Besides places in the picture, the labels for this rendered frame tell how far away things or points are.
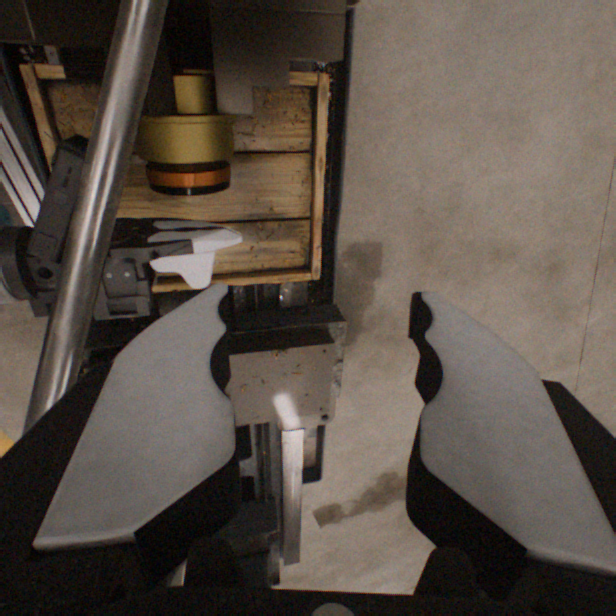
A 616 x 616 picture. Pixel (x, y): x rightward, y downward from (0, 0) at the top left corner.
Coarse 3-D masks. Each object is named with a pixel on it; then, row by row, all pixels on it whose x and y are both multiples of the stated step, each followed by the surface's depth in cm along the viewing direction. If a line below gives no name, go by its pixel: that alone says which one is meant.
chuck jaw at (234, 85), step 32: (224, 0) 28; (256, 0) 29; (288, 0) 29; (320, 0) 29; (352, 0) 31; (224, 32) 29; (256, 32) 30; (288, 32) 30; (320, 32) 30; (224, 64) 30; (256, 64) 31; (288, 64) 31; (224, 96) 32
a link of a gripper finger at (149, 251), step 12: (144, 240) 36; (180, 240) 36; (108, 252) 36; (120, 252) 34; (132, 252) 35; (144, 252) 35; (156, 252) 36; (168, 252) 36; (180, 252) 37; (192, 252) 37
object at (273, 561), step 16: (240, 512) 98; (256, 512) 99; (272, 512) 99; (224, 528) 95; (240, 528) 95; (256, 528) 95; (272, 528) 96; (240, 544) 95; (256, 544) 96; (272, 544) 98; (240, 560) 96; (256, 560) 96; (272, 560) 102; (256, 576) 93; (272, 576) 106
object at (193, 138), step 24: (192, 96) 30; (144, 120) 30; (168, 120) 29; (192, 120) 30; (216, 120) 31; (144, 144) 31; (168, 144) 31; (192, 144) 31; (216, 144) 32; (168, 168) 32; (192, 168) 33; (216, 168) 34; (168, 192) 33; (192, 192) 33; (216, 192) 35
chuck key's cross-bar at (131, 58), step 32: (128, 0) 11; (160, 0) 11; (128, 32) 11; (160, 32) 12; (128, 64) 11; (128, 96) 11; (96, 128) 12; (128, 128) 12; (96, 160) 12; (128, 160) 12; (96, 192) 12; (96, 224) 12; (64, 256) 12; (96, 256) 12; (64, 288) 12; (96, 288) 13; (64, 320) 12; (64, 352) 12; (64, 384) 13; (32, 416) 13
